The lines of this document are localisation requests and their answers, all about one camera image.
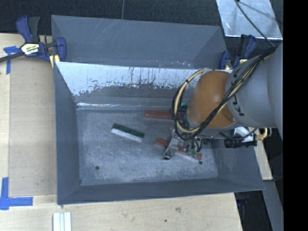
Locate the red-brown flat block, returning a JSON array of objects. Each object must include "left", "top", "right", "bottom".
[
  {"left": 144, "top": 110, "right": 181, "bottom": 120},
  {"left": 154, "top": 137, "right": 203, "bottom": 161}
]

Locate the dark green flat block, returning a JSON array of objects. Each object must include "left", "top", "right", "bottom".
[{"left": 111, "top": 123, "right": 146, "bottom": 143}]

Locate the grey metal bin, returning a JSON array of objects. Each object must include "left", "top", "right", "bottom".
[{"left": 51, "top": 15, "right": 266, "bottom": 205}]

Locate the black cylinder on white bracket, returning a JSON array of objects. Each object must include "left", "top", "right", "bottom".
[{"left": 223, "top": 126, "right": 268, "bottom": 149}]

